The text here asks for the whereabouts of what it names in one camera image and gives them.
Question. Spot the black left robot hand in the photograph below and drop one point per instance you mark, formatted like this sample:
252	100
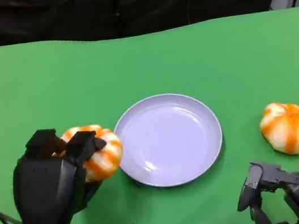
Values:
42	184

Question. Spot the orange white toy bread roll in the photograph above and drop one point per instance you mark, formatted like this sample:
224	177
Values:
293	128
108	156

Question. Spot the green table cloth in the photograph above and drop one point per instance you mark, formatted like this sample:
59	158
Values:
48	91

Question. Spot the lilac plate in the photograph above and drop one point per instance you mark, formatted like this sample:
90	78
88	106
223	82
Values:
168	140

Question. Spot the black backdrop curtain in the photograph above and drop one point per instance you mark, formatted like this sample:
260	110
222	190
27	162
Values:
92	9

